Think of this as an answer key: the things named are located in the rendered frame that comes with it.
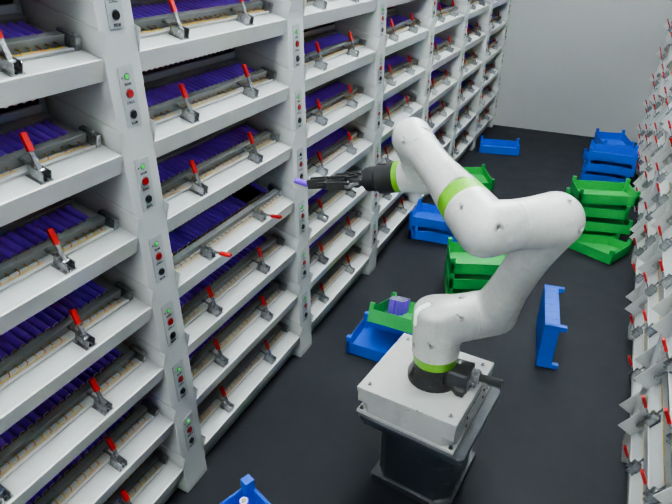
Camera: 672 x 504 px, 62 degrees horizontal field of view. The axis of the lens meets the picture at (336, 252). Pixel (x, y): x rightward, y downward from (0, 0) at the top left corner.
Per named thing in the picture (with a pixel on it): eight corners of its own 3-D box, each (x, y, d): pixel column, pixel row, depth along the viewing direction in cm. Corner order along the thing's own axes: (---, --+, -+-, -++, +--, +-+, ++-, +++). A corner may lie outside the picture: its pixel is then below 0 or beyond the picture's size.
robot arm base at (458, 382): (506, 379, 157) (508, 362, 154) (492, 413, 146) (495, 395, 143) (418, 353, 168) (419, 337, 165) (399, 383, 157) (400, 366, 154)
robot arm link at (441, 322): (475, 367, 153) (482, 308, 144) (422, 378, 149) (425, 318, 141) (454, 339, 164) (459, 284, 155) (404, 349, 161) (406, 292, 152)
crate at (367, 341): (432, 344, 231) (433, 329, 228) (416, 374, 216) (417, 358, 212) (365, 325, 243) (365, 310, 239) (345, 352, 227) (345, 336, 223)
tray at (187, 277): (291, 212, 194) (297, 188, 188) (175, 300, 146) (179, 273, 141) (244, 187, 198) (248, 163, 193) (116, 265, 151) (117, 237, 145)
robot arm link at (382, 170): (394, 200, 161) (405, 189, 168) (387, 160, 156) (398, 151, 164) (375, 201, 164) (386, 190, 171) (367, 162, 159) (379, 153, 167)
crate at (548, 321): (535, 366, 220) (557, 370, 218) (545, 324, 210) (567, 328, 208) (536, 322, 245) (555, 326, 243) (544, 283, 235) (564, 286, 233)
